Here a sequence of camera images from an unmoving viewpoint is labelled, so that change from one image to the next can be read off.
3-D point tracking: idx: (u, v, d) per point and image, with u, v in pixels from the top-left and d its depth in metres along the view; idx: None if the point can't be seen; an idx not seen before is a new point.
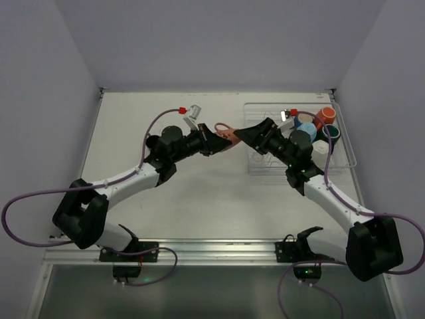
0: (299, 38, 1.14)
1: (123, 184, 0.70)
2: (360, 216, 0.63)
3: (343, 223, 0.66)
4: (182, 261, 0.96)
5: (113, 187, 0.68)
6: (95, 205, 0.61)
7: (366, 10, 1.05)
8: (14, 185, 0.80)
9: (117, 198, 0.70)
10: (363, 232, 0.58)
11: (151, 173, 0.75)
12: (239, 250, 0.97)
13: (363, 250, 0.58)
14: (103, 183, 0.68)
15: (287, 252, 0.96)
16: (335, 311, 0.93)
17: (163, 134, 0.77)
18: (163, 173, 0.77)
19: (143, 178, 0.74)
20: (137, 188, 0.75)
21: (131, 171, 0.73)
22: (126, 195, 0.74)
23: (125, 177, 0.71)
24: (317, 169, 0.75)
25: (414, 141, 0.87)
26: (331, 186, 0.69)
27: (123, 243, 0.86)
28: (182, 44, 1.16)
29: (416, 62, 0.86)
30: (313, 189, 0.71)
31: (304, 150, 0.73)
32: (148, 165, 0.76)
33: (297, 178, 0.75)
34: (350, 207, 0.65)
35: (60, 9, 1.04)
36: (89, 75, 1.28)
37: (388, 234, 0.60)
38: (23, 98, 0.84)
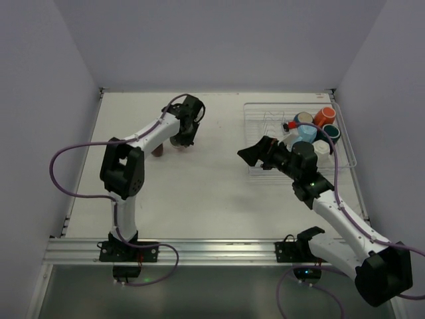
0: (300, 38, 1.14)
1: (151, 135, 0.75)
2: (375, 244, 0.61)
3: (356, 248, 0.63)
4: (182, 261, 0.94)
5: (144, 140, 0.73)
6: (133, 153, 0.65)
7: (366, 10, 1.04)
8: (12, 186, 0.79)
9: (148, 149, 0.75)
10: (378, 263, 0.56)
11: (172, 121, 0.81)
12: (239, 250, 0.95)
13: (376, 279, 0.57)
14: (134, 137, 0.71)
15: (287, 252, 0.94)
16: (335, 312, 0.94)
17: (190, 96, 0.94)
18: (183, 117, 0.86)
19: (167, 127, 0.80)
20: (160, 139, 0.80)
21: (155, 123, 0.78)
22: (153, 147, 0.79)
23: (152, 127, 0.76)
24: (326, 182, 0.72)
25: (414, 140, 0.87)
26: (343, 207, 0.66)
27: (131, 231, 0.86)
28: (182, 44, 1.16)
29: (417, 62, 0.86)
30: (324, 207, 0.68)
31: (309, 161, 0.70)
32: (169, 115, 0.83)
33: (305, 191, 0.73)
34: (365, 233, 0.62)
35: (59, 8, 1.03)
36: (89, 74, 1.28)
37: (403, 264, 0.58)
38: (22, 96, 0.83)
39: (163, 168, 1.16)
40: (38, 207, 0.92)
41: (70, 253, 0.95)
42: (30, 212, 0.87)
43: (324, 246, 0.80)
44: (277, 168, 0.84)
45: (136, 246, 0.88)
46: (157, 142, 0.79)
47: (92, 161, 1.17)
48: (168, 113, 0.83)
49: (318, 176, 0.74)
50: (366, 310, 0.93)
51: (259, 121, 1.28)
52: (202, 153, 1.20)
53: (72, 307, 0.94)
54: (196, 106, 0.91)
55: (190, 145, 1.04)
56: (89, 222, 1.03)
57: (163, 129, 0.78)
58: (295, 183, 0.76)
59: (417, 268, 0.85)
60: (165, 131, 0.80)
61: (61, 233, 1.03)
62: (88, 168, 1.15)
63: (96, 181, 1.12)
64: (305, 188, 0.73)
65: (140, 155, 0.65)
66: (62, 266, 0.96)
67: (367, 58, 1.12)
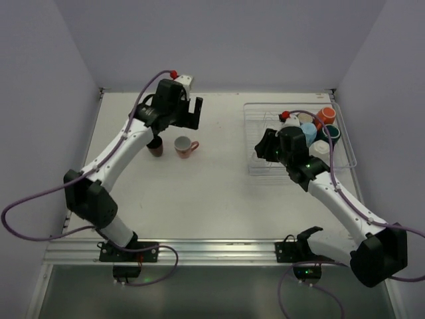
0: (299, 38, 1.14)
1: (113, 159, 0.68)
2: (372, 225, 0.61)
3: (352, 230, 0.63)
4: (182, 261, 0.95)
5: (104, 169, 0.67)
6: (93, 189, 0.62)
7: (366, 10, 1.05)
8: (12, 186, 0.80)
9: (115, 174, 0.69)
10: (375, 244, 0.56)
11: (141, 132, 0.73)
12: (239, 250, 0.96)
13: (372, 260, 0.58)
14: (92, 168, 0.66)
15: (287, 252, 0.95)
16: (336, 311, 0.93)
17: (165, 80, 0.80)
18: (157, 122, 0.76)
19: (133, 141, 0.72)
20: (131, 155, 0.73)
21: (119, 140, 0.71)
22: (123, 165, 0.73)
23: (115, 148, 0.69)
24: (321, 163, 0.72)
25: (414, 141, 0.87)
26: (340, 188, 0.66)
27: (127, 238, 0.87)
28: (182, 46, 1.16)
29: (416, 62, 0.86)
30: (321, 189, 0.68)
31: (298, 139, 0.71)
32: (136, 124, 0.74)
33: (301, 173, 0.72)
34: (362, 214, 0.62)
35: (60, 10, 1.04)
36: (89, 75, 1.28)
37: (399, 244, 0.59)
38: (23, 98, 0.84)
39: (163, 168, 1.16)
40: (38, 208, 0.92)
41: (71, 253, 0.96)
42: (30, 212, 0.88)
43: (323, 240, 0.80)
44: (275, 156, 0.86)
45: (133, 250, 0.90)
46: (127, 160, 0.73)
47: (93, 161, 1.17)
48: (134, 121, 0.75)
49: (313, 158, 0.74)
50: (366, 310, 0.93)
51: (259, 121, 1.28)
52: (202, 153, 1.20)
53: (72, 306, 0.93)
54: (171, 95, 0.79)
55: (196, 128, 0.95)
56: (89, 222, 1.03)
57: (129, 147, 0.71)
58: (289, 168, 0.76)
59: (417, 268, 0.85)
60: (134, 145, 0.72)
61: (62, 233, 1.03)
62: None
63: None
64: (300, 170, 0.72)
65: (99, 192, 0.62)
66: (63, 265, 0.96)
67: (367, 58, 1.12)
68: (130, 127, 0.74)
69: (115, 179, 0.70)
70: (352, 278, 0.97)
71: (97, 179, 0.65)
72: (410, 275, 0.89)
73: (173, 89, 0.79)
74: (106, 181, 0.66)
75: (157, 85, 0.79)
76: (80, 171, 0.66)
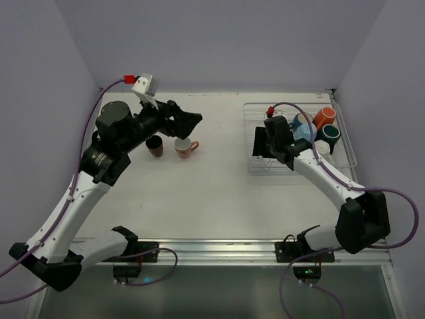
0: (299, 39, 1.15)
1: (59, 229, 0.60)
2: (352, 191, 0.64)
3: (335, 199, 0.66)
4: (182, 261, 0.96)
5: (50, 242, 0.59)
6: (40, 269, 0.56)
7: (366, 11, 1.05)
8: (12, 185, 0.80)
9: (66, 242, 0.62)
10: (354, 207, 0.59)
11: (89, 189, 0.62)
12: (239, 250, 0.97)
13: (355, 225, 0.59)
14: (36, 244, 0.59)
15: (287, 252, 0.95)
16: (336, 311, 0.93)
17: (103, 113, 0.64)
18: (111, 169, 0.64)
19: (82, 202, 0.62)
20: (85, 214, 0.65)
21: (64, 203, 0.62)
22: (78, 226, 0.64)
23: (60, 214, 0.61)
24: (305, 143, 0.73)
25: (414, 141, 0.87)
26: (322, 161, 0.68)
27: (121, 248, 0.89)
28: (182, 46, 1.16)
29: (416, 62, 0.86)
30: (303, 164, 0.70)
31: (280, 121, 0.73)
32: (84, 179, 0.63)
33: (286, 153, 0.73)
34: (342, 182, 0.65)
35: (60, 10, 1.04)
36: (89, 75, 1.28)
37: (380, 209, 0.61)
38: (22, 98, 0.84)
39: (163, 167, 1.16)
40: (38, 208, 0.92)
41: None
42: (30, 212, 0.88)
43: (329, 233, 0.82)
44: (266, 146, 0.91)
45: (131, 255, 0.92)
46: (82, 220, 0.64)
47: None
48: (81, 175, 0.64)
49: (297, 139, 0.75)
50: (366, 310, 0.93)
51: (259, 121, 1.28)
52: (202, 153, 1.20)
53: (72, 306, 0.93)
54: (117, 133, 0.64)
55: (184, 135, 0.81)
56: (90, 222, 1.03)
57: (77, 210, 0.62)
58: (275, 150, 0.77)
59: (417, 268, 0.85)
60: (84, 205, 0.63)
61: None
62: None
63: None
64: (285, 150, 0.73)
65: (46, 272, 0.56)
66: None
67: (366, 58, 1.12)
68: (78, 183, 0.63)
69: (68, 246, 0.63)
70: (352, 278, 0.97)
71: (43, 256, 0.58)
72: (410, 275, 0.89)
73: (118, 122, 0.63)
74: (54, 256, 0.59)
75: (96, 125, 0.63)
76: (25, 246, 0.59)
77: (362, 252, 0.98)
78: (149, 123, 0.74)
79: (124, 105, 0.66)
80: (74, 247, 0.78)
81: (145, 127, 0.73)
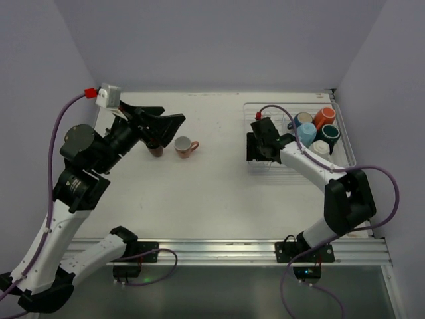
0: (299, 39, 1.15)
1: (40, 262, 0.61)
2: (334, 173, 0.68)
3: (320, 183, 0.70)
4: (182, 261, 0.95)
5: (32, 274, 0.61)
6: (25, 302, 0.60)
7: (365, 11, 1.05)
8: (11, 186, 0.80)
9: (50, 270, 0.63)
10: (337, 187, 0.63)
11: (66, 220, 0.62)
12: (239, 250, 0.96)
13: (340, 205, 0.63)
14: (18, 276, 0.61)
15: (287, 252, 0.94)
16: (337, 312, 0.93)
17: (68, 141, 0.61)
18: (87, 195, 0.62)
19: (60, 233, 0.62)
20: (66, 241, 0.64)
21: (42, 235, 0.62)
22: (62, 252, 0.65)
23: (39, 248, 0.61)
24: (291, 137, 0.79)
25: (414, 141, 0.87)
26: (305, 150, 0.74)
27: (120, 251, 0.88)
28: (182, 46, 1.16)
29: (416, 62, 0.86)
30: (289, 155, 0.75)
31: (265, 121, 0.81)
32: (60, 209, 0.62)
33: (273, 147, 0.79)
34: (325, 166, 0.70)
35: (60, 12, 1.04)
36: (89, 75, 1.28)
37: (363, 188, 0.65)
38: (22, 98, 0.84)
39: (163, 168, 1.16)
40: (38, 208, 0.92)
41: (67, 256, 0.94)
42: (29, 212, 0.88)
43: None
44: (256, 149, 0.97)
45: (131, 256, 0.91)
46: (64, 246, 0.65)
47: None
48: (56, 205, 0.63)
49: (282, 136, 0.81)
50: (366, 310, 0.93)
51: None
52: (202, 153, 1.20)
53: (72, 306, 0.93)
54: (84, 160, 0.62)
55: (164, 143, 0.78)
56: (90, 222, 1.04)
57: (54, 242, 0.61)
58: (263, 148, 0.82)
59: (417, 268, 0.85)
60: (63, 234, 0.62)
61: None
62: None
63: None
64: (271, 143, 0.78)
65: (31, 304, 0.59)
66: None
67: (366, 58, 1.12)
68: (53, 213, 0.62)
69: (52, 273, 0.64)
70: (352, 278, 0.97)
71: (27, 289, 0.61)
72: (410, 276, 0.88)
73: (82, 150, 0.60)
74: (38, 287, 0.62)
75: (62, 155, 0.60)
76: (10, 278, 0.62)
77: (362, 252, 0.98)
78: (123, 137, 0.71)
79: (87, 128, 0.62)
80: (66, 264, 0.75)
81: (119, 143, 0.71)
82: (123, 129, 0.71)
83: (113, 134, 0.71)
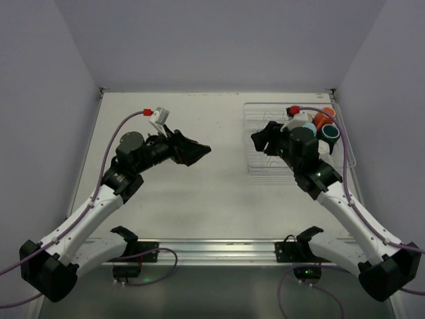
0: (299, 38, 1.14)
1: (76, 230, 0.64)
2: (388, 246, 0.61)
3: (367, 249, 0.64)
4: (182, 261, 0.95)
5: (64, 241, 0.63)
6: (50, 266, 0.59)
7: (366, 10, 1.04)
8: (12, 186, 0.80)
9: (77, 244, 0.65)
10: (392, 268, 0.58)
11: (109, 201, 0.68)
12: (236, 250, 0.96)
13: (388, 283, 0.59)
14: (52, 240, 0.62)
15: (287, 252, 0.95)
16: (336, 311, 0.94)
17: (123, 142, 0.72)
18: (128, 187, 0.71)
19: (100, 211, 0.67)
20: (97, 223, 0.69)
21: (84, 208, 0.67)
22: (89, 234, 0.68)
23: (80, 217, 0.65)
24: (331, 170, 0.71)
25: (415, 140, 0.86)
26: (354, 204, 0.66)
27: (121, 250, 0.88)
28: (182, 45, 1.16)
29: (416, 61, 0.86)
30: (334, 202, 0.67)
31: (310, 147, 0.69)
32: (105, 191, 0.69)
33: (311, 181, 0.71)
34: (378, 234, 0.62)
35: (60, 10, 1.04)
36: (89, 75, 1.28)
37: (414, 266, 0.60)
38: (22, 97, 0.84)
39: (163, 168, 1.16)
40: (38, 209, 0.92)
41: None
42: (29, 212, 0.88)
43: (326, 246, 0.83)
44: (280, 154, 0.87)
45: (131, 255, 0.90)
46: (93, 228, 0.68)
47: (91, 160, 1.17)
48: (101, 187, 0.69)
49: (319, 163, 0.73)
50: (366, 310, 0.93)
51: (259, 121, 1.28)
52: None
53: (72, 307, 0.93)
54: (133, 159, 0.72)
55: (189, 164, 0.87)
56: None
57: (94, 216, 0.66)
58: (297, 173, 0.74)
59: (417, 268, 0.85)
60: (100, 214, 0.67)
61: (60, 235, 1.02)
62: (88, 168, 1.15)
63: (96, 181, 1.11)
64: (310, 178, 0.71)
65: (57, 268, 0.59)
66: None
67: (367, 58, 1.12)
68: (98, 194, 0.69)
69: (76, 250, 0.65)
70: (352, 278, 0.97)
71: (56, 254, 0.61)
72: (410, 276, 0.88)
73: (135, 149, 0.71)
74: (66, 254, 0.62)
75: (115, 152, 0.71)
76: (38, 243, 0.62)
77: None
78: (161, 151, 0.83)
79: (137, 135, 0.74)
80: None
81: (157, 153, 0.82)
82: (163, 144, 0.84)
83: (153, 147, 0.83)
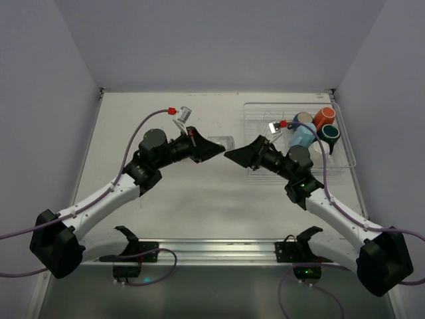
0: (299, 38, 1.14)
1: (93, 209, 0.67)
2: (368, 232, 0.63)
3: (352, 239, 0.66)
4: (182, 261, 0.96)
5: (82, 216, 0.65)
6: (61, 240, 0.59)
7: (365, 11, 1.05)
8: (12, 186, 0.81)
9: (91, 222, 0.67)
10: (374, 250, 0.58)
11: (129, 188, 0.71)
12: (238, 250, 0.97)
13: (376, 266, 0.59)
14: (70, 213, 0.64)
15: (287, 251, 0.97)
16: (337, 312, 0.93)
17: (145, 138, 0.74)
18: (147, 182, 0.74)
19: (118, 196, 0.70)
20: (113, 207, 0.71)
21: (104, 190, 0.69)
22: (102, 216, 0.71)
23: (99, 197, 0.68)
24: (316, 182, 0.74)
25: (414, 140, 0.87)
26: (334, 201, 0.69)
27: (121, 248, 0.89)
28: (181, 45, 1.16)
29: (416, 61, 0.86)
30: (316, 205, 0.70)
31: (306, 165, 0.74)
32: (125, 179, 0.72)
33: (297, 193, 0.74)
34: (358, 222, 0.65)
35: (60, 10, 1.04)
36: (89, 75, 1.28)
37: (400, 249, 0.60)
38: (22, 98, 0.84)
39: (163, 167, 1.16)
40: (38, 208, 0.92)
41: None
42: (29, 212, 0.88)
43: (323, 243, 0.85)
44: (269, 169, 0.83)
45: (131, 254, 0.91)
46: (108, 211, 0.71)
47: (91, 159, 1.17)
48: (124, 175, 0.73)
49: (309, 176, 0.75)
50: (366, 310, 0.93)
51: (259, 121, 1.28)
52: None
53: (71, 306, 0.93)
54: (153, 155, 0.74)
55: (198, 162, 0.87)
56: None
57: (112, 200, 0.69)
58: (287, 186, 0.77)
59: (416, 268, 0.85)
60: (117, 199, 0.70)
61: None
62: (88, 168, 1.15)
63: (96, 181, 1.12)
64: (297, 190, 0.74)
65: (68, 242, 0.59)
66: None
67: (367, 58, 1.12)
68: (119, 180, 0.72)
69: (89, 228, 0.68)
70: (352, 278, 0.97)
71: (72, 226, 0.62)
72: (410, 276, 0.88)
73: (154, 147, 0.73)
74: (81, 229, 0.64)
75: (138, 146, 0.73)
76: (57, 213, 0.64)
77: None
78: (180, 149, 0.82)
79: (161, 132, 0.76)
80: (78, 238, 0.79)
81: (177, 151, 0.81)
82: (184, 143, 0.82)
83: (174, 144, 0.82)
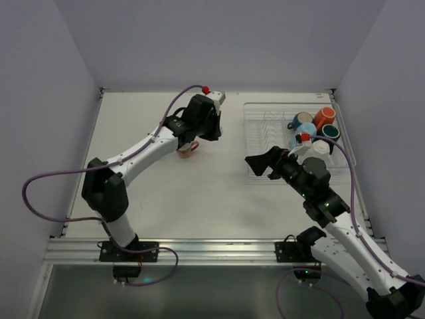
0: (299, 38, 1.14)
1: (138, 157, 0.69)
2: (395, 278, 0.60)
3: (374, 281, 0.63)
4: (182, 261, 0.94)
5: (127, 164, 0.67)
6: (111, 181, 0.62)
7: (365, 11, 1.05)
8: (13, 186, 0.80)
9: (134, 173, 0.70)
10: (399, 301, 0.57)
11: (168, 140, 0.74)
12: (238, 250, 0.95)
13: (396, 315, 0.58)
14: (117, 161, 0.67)
15: (287, 251, 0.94)
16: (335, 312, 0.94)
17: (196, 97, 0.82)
18: (183, 135, 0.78)
19: (159, 147, 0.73)
20: (153, 160, 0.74)
21: (146, 141, 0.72)
22: (144, 167, 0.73)
23: (141, 147, 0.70)
24: (339, 197, 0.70)
25: (414, 140, 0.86)
26: (362, 236, 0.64)
27: (128, 238, 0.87)
28: (181, 45, 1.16)
29: (417, 61, 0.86)
30: (340, 233, 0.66)
31: (321, 179, 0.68)
32: (165, 132, 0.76)
33: (319, 211, 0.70)
34: (386, 266, 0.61)
35: (60, 10, 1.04)
36: (89, 74, 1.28)
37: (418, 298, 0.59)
38: (21, 97, 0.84)
39: (163, 168, 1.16)
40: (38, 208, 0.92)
41: (67, 254, 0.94)
42: (30, 212, 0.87)
43: (330, 256, 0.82)
44: (285, 180, 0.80)
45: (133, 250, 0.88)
46: (149, 162, 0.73)
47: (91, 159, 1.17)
48: (163, 129, 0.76)
49: (327, 192, 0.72)
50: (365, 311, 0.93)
51: (259, 121, 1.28)
52: (203, 153, 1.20)
53: (73, 306, 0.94)
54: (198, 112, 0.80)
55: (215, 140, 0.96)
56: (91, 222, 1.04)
57: (153, 151, 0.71)
58: (307, 202, 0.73)
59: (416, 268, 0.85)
60: (159, 150, 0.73)
61: (61, 233, 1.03)
62: None
63: None
64: (318, 207, 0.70)
65: (117, 186, 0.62)
66: (62, 266, 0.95)
67: (367, 58, 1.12)
68: (159, 133, 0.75)
69: (132, 177, 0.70)
70: None
71: (118, 173, 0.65)
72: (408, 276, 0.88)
73: (204, 105, 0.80)
74: (127, 177, 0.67)
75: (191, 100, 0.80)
76: (104, 161, 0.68)
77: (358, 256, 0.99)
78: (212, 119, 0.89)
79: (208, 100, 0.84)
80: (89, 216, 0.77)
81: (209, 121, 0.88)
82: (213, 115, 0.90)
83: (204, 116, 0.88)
